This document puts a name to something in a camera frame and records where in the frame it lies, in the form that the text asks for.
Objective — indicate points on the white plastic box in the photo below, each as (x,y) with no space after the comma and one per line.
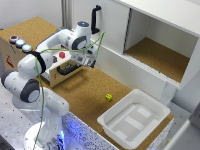
(135,121)

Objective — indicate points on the yellow block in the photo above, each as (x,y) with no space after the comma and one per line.
(108,97)

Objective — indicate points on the blue button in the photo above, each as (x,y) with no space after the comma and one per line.
(20,42)

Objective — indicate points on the wooden drawer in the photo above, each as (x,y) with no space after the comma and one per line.
(66,78)

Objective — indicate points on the white cabinet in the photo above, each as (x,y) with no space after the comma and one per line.
(160,71)

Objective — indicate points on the purple block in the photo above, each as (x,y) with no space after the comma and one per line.
(55,59)

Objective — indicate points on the wooden drawer box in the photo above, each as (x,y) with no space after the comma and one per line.
(33,30)

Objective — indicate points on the red button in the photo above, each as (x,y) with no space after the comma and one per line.
(14,39)

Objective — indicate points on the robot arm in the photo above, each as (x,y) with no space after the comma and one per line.
(53,108)

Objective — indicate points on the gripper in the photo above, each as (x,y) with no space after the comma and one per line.
(81,58)

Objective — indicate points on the green button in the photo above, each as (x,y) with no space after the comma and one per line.
(27,48)

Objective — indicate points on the white sliding door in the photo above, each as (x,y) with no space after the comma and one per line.
(113,26)

